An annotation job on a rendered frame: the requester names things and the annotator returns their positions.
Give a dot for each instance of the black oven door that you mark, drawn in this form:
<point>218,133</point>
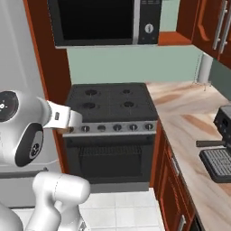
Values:
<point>109,159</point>

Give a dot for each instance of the white paper towel roll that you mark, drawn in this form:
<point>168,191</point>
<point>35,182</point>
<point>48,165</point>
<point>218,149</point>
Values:
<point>205,67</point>

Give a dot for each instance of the red wooden tall side panel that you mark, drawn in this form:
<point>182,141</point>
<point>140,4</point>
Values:
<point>51,60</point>

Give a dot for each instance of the open red wall cabinet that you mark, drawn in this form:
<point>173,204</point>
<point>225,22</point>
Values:
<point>177,37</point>

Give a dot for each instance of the silver stove knob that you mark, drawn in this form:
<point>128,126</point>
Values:
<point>148,126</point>
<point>133,127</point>
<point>85,128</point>
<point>101,128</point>
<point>117,127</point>

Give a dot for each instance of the black microwave oven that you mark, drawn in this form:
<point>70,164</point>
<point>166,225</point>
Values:
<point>96,21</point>

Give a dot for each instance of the grey fridge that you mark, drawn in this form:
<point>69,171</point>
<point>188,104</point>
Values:
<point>18,54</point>

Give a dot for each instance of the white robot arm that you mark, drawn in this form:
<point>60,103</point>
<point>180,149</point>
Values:
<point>21,126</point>

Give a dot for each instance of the red wall cabinet door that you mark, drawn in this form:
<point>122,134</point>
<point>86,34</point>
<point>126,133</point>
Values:
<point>204,27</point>
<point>227,57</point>

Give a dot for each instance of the red drawer front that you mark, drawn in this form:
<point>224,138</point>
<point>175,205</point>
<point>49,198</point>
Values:
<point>172,156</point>

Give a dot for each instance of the black gas hob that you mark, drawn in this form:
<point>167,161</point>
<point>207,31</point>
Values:
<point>109,100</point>

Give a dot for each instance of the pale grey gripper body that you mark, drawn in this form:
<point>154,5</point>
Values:
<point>75,118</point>

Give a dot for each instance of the red base cabinet door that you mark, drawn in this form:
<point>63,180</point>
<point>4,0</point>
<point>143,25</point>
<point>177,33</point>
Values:
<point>173,198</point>

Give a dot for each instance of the black coffee machine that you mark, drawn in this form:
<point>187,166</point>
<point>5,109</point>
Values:
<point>219,162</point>

